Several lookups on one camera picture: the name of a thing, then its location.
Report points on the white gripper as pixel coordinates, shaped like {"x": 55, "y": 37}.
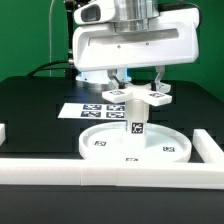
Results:
{"x": 170, "y": 39}

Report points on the white cross-shaped table base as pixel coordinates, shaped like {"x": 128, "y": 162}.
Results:
{"x": 139, "y": 92}

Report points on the white round table top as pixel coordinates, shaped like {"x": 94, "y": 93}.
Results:
{"x": 146, "y": 143}

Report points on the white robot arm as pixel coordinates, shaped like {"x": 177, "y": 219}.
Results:
{"x": 130, "y": 16}

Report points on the white marker sheet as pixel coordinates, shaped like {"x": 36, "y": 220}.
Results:
{"x": 92, "y": 111}

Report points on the white left fence block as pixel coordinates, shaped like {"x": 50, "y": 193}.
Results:
{"x": 2, "y": 133}

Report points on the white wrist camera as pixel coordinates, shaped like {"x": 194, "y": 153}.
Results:
{"x": 96, "y": 12}

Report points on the white right fence rail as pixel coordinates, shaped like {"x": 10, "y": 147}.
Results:
{"x": 207, "y": 148}

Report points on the white fence rail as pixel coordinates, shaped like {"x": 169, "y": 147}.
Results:
{"x": 130, "y": 174}
{"x": 207, "y": 148}

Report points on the white front fence rail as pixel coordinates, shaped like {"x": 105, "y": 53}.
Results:
{"x": 130, "y": 174}

